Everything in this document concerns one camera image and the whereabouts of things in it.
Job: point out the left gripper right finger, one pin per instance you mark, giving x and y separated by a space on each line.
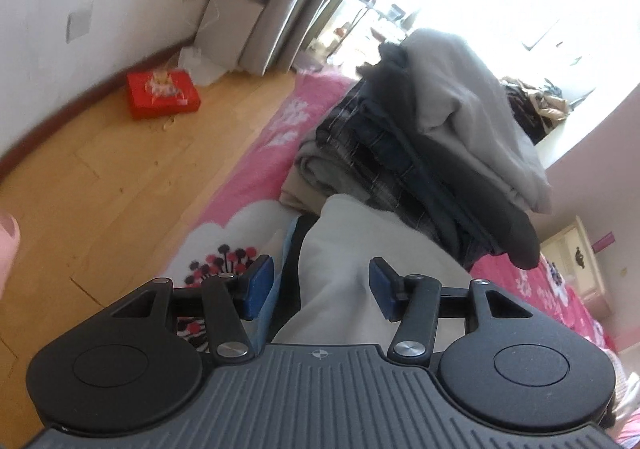
413 303

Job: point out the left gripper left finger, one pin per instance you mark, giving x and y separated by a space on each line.
232 307

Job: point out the white sweatshirt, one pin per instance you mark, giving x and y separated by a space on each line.
336 304

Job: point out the stack of folded clothes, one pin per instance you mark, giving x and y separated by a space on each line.
428 134

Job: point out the person left hand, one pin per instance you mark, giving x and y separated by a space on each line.
10 239

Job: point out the pink floral blanket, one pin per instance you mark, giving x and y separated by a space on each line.
255 211

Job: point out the cream nightstand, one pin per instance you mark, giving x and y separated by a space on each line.
571 253

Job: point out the red gift box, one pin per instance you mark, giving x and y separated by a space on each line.
161 93

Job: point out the black wheelchair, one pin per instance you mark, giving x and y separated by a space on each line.
538 110

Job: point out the white box by curtain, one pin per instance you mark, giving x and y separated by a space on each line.
225 29

